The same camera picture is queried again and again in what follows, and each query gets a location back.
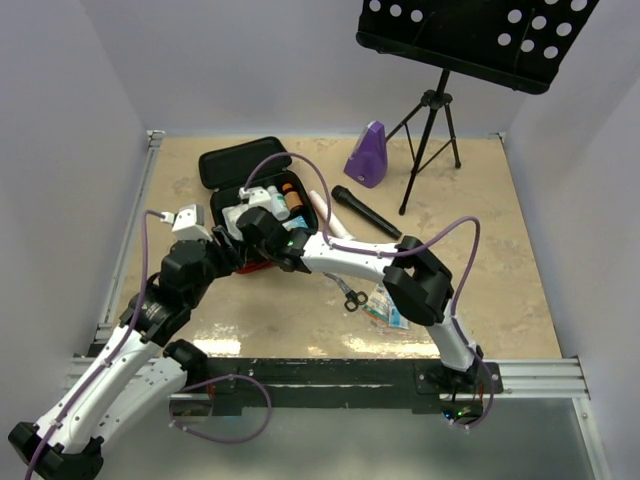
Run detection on white plastic bottle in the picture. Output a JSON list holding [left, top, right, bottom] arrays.
[[267, 185, 290, 221]]

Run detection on white gauze packet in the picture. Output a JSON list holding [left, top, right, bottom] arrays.
[[221, 204, 248, 241]]

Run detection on brown medicine bottle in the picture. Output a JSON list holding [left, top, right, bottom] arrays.
[[282, 183, 304, 213]]

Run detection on red black medicine case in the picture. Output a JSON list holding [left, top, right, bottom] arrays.
[[198, 136, 319, 274]]

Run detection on blue pouch packet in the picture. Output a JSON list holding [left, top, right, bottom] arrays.
[[282, 215, 309, 231]]

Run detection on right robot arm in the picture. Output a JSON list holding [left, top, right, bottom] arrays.
[[237, 207, 482, 393]]

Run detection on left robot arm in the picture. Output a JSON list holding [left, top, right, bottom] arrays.
[[8, 227, 244, 479]]

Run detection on black microphone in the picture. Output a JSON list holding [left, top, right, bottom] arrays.
[[331, 185, 402, 240]]

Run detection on purple metronome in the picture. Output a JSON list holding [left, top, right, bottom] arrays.
[[343, 120, 388, 189]]

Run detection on bandage packets pile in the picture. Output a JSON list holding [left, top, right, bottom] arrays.
[[362, 284, 409, 330]]

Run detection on black music stand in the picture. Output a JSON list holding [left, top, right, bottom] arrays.
[[354, 0, 600, 217]]

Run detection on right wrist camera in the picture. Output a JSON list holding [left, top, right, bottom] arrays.
[[239, 187, 271, 210]]

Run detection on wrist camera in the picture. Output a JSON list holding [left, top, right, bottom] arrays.
[[160, 204, 212, 241], [239, 187, 271, 210]]

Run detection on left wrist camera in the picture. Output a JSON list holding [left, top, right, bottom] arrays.
[[160, 204, 212, 241]]

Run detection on black handled scissors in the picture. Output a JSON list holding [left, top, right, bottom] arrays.
[[324, 273, 368, 313]]

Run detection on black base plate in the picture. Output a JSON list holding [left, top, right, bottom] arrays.
[[180, 356, 503, 416]]

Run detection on aluminium frame rail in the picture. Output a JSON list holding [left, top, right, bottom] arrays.
[[35, 127, 166, 408]]

